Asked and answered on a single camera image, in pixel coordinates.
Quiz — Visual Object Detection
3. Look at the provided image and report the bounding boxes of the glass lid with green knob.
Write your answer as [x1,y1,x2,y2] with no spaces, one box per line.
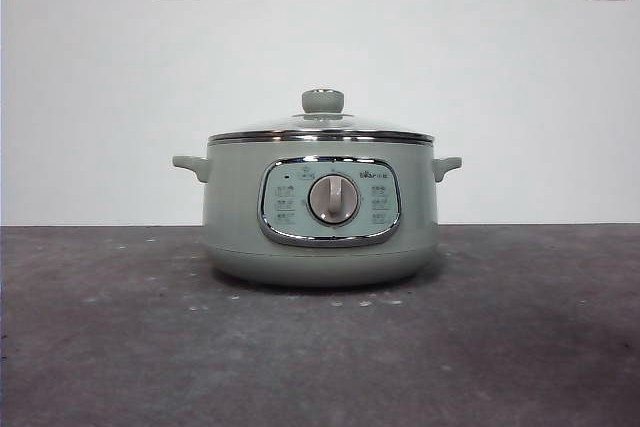
[207,88,434,144]

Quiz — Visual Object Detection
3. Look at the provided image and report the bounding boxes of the sage green electric cooking pot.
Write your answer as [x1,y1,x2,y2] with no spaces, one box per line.
[172,135,463,289]

